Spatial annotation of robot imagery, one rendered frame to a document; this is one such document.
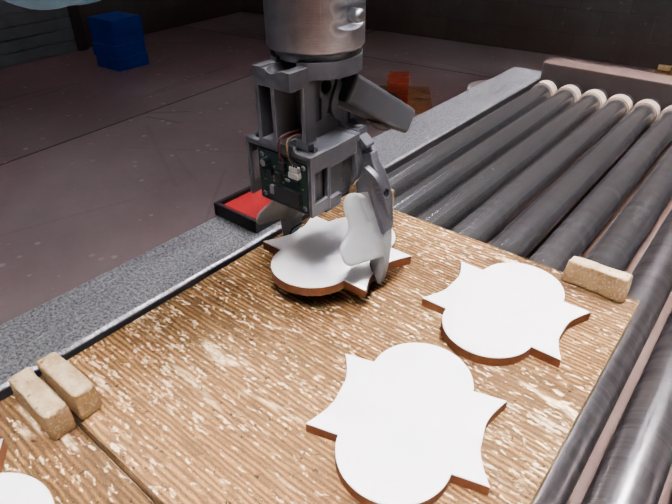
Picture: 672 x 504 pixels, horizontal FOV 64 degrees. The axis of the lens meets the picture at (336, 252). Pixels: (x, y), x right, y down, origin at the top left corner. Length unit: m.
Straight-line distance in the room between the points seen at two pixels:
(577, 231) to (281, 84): 0.43
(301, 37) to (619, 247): 0.45
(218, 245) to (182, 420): 0.27
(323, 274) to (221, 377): 0.13
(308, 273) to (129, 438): 0.20
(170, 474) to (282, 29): 0.31
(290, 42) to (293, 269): 0.21
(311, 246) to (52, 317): 0.26
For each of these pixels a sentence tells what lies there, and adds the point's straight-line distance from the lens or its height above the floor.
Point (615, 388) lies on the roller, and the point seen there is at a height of 0.91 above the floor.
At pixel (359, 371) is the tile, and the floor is 0.95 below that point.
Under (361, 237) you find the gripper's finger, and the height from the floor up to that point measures 1.01.
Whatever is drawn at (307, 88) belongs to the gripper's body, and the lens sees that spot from 0.41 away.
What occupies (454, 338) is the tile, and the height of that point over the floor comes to 0.95.
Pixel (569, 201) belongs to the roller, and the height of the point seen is 0.91.
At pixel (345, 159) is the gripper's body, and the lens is 0.45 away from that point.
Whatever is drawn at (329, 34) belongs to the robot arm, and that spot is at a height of 1.18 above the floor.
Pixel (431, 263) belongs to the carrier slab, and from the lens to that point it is 0.57.
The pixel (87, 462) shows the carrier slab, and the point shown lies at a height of 0.94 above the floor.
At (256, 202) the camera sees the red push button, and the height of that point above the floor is 0.93.
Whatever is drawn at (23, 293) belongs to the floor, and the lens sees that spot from 2.35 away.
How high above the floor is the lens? 1.26
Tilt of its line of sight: 34 degrees down
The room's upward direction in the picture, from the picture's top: straight up
